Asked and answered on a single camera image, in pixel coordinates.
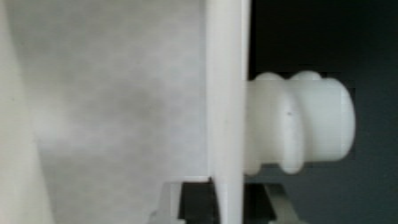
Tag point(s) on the white cabinet body box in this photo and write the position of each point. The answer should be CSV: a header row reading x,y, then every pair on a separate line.
x,y
133,108

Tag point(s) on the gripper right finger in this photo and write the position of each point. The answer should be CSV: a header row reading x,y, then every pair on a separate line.
x,y
266,205

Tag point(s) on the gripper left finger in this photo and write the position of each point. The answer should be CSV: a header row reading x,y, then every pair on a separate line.
x,y
186,204

